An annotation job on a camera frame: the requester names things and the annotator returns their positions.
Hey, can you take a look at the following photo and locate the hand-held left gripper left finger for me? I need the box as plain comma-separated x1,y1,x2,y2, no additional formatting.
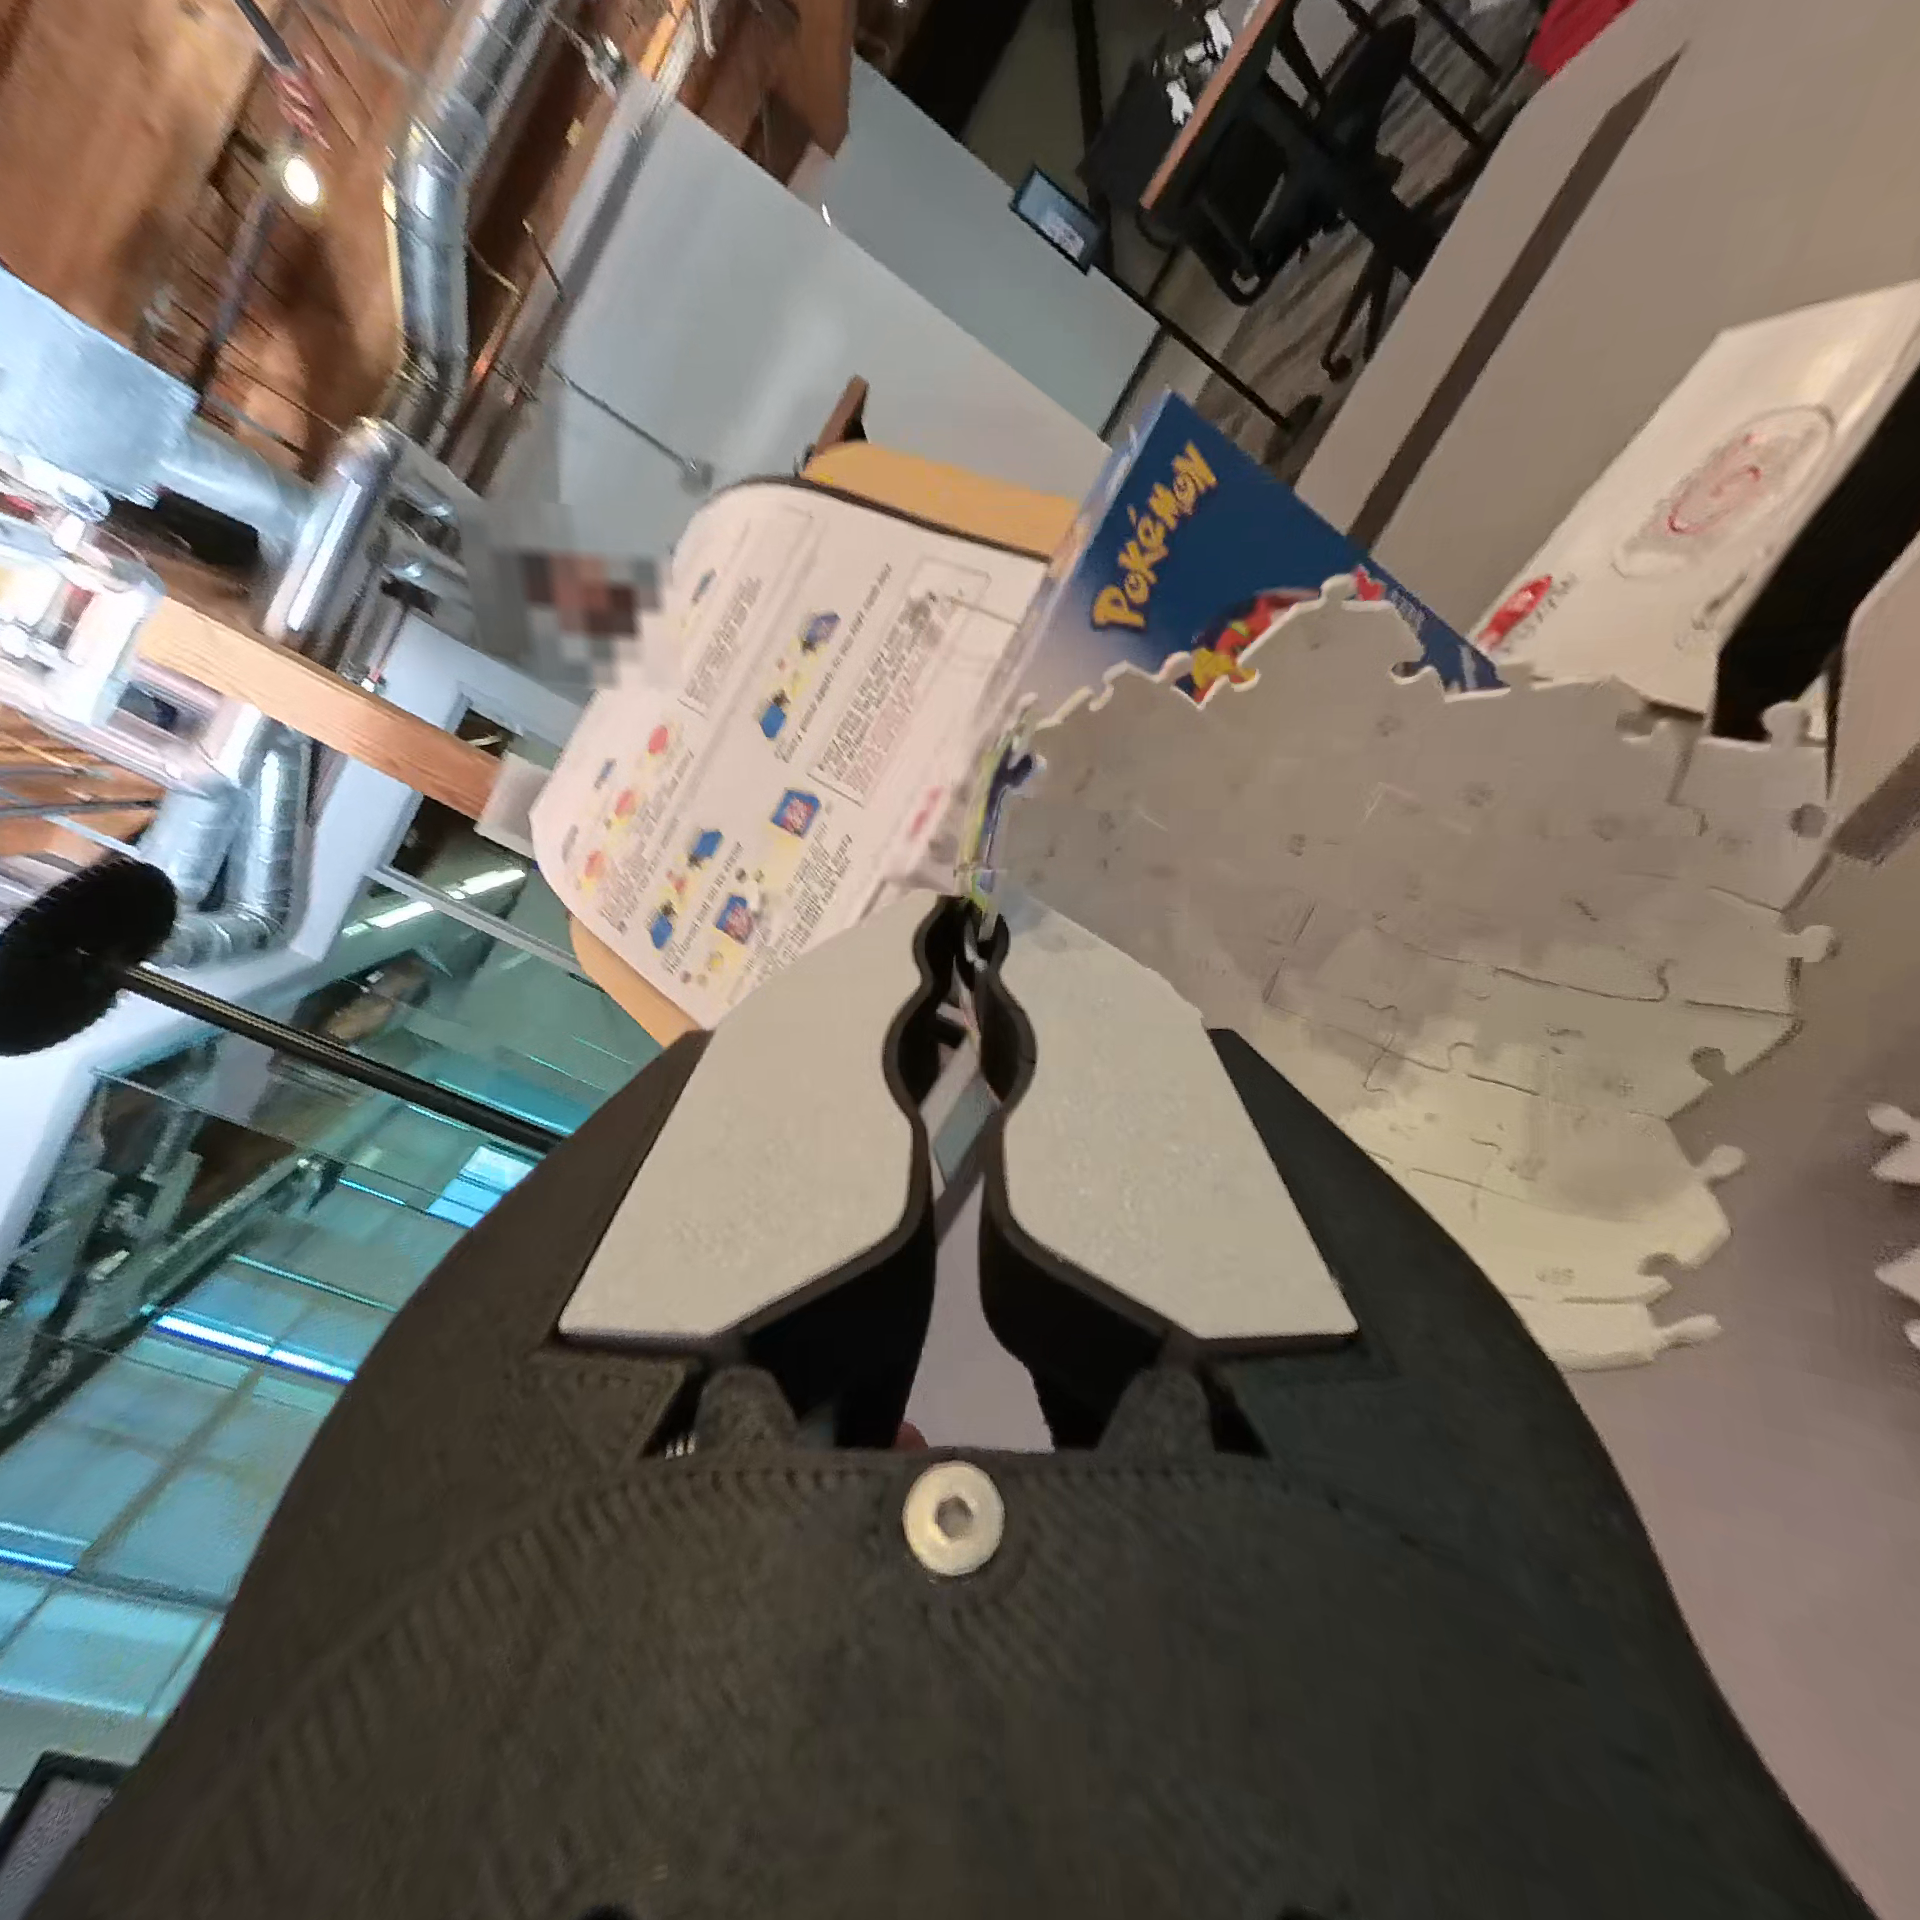
554,895,943,1449

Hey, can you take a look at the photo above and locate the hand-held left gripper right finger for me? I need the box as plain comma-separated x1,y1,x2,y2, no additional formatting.
978,907,1362,1449

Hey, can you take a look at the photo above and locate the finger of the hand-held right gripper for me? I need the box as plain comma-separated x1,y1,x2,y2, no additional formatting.
1818,574,1920,873

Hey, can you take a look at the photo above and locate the partly built puzzle ball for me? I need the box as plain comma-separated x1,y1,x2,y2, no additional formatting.
958,614,1845,1374

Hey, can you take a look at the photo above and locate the white instruction leaflet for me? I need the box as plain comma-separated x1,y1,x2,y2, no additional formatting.
1466,280,1920,720

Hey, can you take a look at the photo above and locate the white rounded board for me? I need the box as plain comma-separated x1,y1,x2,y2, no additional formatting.
528,477,1085,1033

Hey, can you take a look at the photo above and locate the glass railing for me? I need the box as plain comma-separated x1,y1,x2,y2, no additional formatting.
0,839,646,1518

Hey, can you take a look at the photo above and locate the wooden ceiling beam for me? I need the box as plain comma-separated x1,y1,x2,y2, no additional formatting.
132,596,509,819

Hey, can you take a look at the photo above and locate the black round-headed pole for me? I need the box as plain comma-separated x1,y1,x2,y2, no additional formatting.
0,859,560,1161

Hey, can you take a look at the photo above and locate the silver ventilation duct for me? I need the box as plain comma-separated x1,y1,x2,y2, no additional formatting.
374,0,633,453
142,703,325,968

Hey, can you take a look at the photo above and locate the small wall screen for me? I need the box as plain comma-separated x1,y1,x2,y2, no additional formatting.
1007,165,1114,275

